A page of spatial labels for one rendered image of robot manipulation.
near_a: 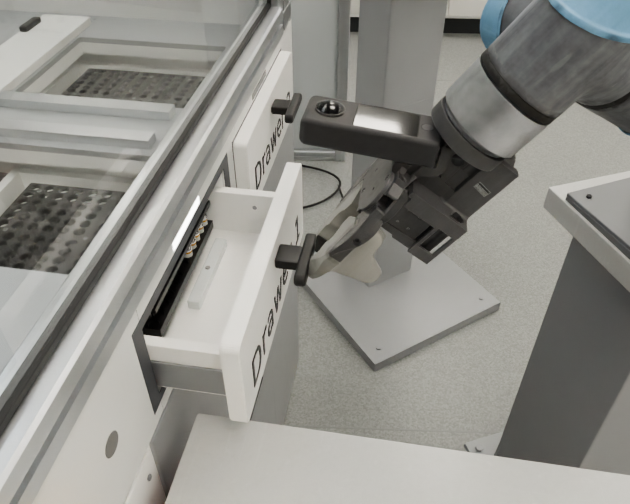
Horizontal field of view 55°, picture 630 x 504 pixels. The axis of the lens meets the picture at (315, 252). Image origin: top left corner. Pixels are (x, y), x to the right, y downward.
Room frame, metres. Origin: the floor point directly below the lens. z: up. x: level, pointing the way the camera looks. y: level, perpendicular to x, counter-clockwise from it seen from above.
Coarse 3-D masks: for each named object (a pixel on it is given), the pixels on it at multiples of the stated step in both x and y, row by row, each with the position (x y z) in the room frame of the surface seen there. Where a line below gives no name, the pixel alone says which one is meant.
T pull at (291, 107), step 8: (296, 96) 0.81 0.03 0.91; (272, 104) 0.79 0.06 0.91; (280, 104) 0.79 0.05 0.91; (288, 104) 0.79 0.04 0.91; (296, 104) 0.79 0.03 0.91; (272, 112) 0.78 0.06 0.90; (280, 112) 0.78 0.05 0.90; (288, 112) 0.76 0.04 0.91; (296, 112) 0.78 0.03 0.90; (288, 120) 0.75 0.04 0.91
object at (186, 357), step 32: (224, 192) 0.60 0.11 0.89; (256, 192) 0.60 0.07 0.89; (224, 224) 0.60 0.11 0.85; (256, 224) 0.59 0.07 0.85; (224, 256) 0.55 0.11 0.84; (192, 288) 0.49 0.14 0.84; (224, 288) 0.49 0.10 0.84; (192, 320) 0.44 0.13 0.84; (224, 320) 0.44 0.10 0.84; (160, 352) 0.36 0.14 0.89; (192, 352) 0.35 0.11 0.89; (160, 384) 0.36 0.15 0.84; (192, 384) 0.35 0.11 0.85
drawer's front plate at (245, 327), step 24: (288, 168) 0.60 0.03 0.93; (288, 192) 0.55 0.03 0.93; (288, 216) 0.53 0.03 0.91; (264, 240) 0.47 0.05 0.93; (288, 240) 0.52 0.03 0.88; (264, 264) 0.43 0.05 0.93; (240, 288) 0.40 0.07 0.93; (264, 288) 0.42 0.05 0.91; (240, 312) 0.37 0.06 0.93; (264, 312) 0.41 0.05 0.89; (240, 336) 0.34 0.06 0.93; (240, 360) 0.33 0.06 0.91; (264, 360) 0.40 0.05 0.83; (240, 384) 0.33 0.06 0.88; (240, 408) 0.33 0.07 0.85
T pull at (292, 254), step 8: (304, 240) 0.49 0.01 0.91; (312, 240) 0.49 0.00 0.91; (280, 248) 0.47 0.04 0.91; (288, 248) 0.47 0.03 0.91; (296, 248) 0.47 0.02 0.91; (304, 248) 0.47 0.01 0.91; (312, 248) 0.47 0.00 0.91; (280, 256) 0.46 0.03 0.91; (288, 256) 0.46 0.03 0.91; (296, 256) 0.46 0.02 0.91; (304, 256) 0.46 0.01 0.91; (280, 264) 0.45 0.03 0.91; (288, 264) 0.45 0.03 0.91; (296, 264) 0.45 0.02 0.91; (304, 264) 0.45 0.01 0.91; (296, 272) 0.44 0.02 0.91; (304, 272) 0.44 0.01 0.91; (296, 280) 0.43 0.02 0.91; (304, 280) 0.43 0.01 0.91
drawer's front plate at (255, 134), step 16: (288, 64) 0.91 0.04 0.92; (272, 80) 0.83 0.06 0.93; (288, 80) 0.90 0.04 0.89; (272, 96) 0.79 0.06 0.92; (288, 96) 0.90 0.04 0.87; (256, 112) 0.73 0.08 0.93; (240, 128) 0.69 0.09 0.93; (256, 128) 0.70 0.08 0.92; (272, 128) 0.78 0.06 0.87; (240, 144) 0.65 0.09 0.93; (256, 144) 0.69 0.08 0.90; (240, 160) 0.65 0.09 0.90; (256, 160) 0.69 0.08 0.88; (272, 160) 0.77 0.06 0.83; (240, 176) 0.65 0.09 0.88
